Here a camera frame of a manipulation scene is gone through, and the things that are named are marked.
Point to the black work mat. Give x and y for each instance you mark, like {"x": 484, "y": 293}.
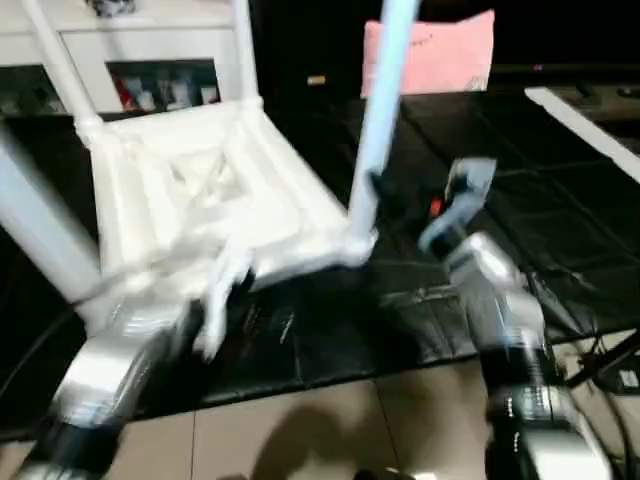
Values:
{"x": 560, "y": 220}

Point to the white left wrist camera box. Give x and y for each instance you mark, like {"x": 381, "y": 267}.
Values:
{"x": 215, "y": 310}

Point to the red bottle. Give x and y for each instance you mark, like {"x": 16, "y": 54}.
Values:
{"x": 128, "y": 95}

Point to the pink pillow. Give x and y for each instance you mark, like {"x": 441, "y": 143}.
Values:
{"x": 450, "y": 55}

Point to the black cabinet with gold label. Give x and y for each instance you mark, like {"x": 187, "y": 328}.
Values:
{"x": 300, "y": 45}

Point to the white plastic table top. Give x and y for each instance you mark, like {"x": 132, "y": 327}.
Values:
{"x": 200, "y": 180}

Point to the black box with white label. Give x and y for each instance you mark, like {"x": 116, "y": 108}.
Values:
{"x": 626, "y": 380}

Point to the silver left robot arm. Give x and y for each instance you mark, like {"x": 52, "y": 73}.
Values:
{"x": 110, "y": 360}

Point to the white plastic table leg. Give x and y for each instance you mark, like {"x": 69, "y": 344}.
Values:
{"x": 380, "y": 120}
{"x": 246, "y": 50}
{"x": 40, "y": 220}
{"x": 60, "y": 70}

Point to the white glass-door cabinet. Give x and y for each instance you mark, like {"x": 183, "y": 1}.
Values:
{"x": 150, "y": 45}

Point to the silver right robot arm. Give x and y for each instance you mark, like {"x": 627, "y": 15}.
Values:
{"x": 490, "y": 290}

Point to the white flat board strip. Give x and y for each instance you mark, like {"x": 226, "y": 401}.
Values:
{"x": 580, "y": 125}

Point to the dark patterned ornament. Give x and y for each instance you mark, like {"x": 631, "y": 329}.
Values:
{"x": 110, "y": 5}

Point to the black tripod stand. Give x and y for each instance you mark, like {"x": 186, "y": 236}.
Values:
{"x": 600, "y": 362}

